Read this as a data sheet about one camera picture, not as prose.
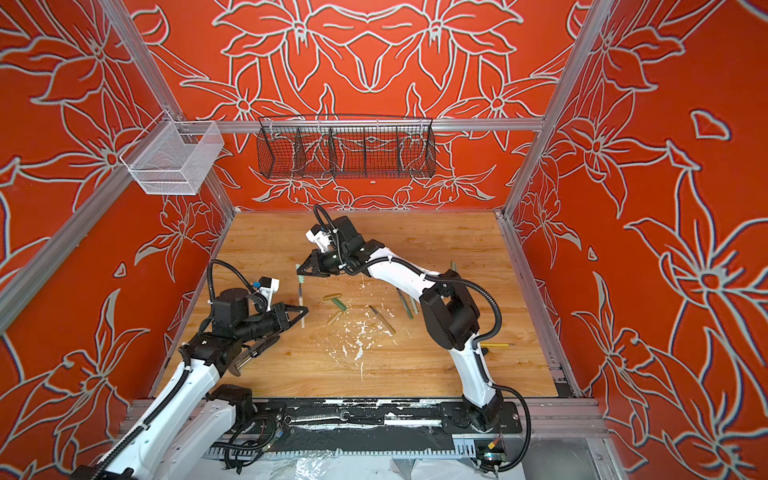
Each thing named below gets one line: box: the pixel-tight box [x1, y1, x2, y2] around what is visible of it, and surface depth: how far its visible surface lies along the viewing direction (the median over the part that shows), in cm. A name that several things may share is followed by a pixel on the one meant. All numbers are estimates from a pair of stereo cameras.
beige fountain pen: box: [298, 283, 305, 328], surface depth 79 cm
